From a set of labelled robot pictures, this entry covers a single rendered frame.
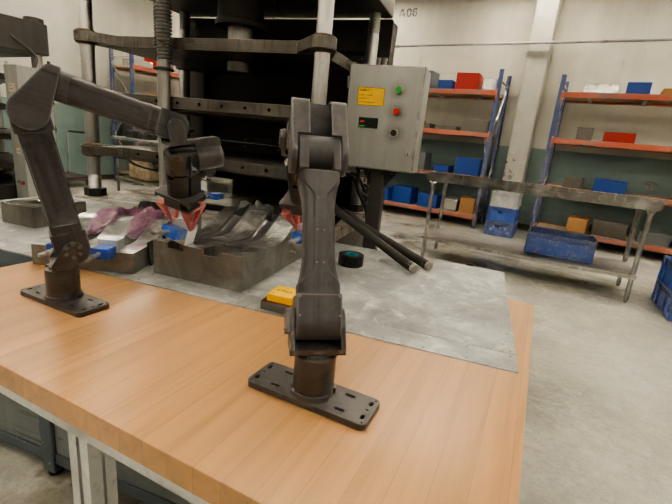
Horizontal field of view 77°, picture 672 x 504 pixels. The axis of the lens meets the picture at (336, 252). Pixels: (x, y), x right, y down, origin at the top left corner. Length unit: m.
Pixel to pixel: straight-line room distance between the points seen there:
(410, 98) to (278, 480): 1.46
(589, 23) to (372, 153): 6.17
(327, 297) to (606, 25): 7.24
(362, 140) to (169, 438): 1.40
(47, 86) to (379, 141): 1.18
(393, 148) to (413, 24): 6.65
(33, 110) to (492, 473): 0.92
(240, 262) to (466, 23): 7.27
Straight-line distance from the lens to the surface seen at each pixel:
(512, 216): 6.56
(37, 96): 0.94
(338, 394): 0.67
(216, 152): 1.03
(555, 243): 4.56
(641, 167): 7.45
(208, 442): 0.60
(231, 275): 1.05
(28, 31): 5.63
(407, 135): 1.73
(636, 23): 7.66
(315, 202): 0.64
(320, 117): 0.75
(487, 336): 0.98
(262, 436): 0.61
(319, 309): 0.61
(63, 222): 0.98
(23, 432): 1.88
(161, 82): 2.12
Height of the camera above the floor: 1.18
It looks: 15 degrees down
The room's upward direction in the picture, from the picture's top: 6 degrees clockwise
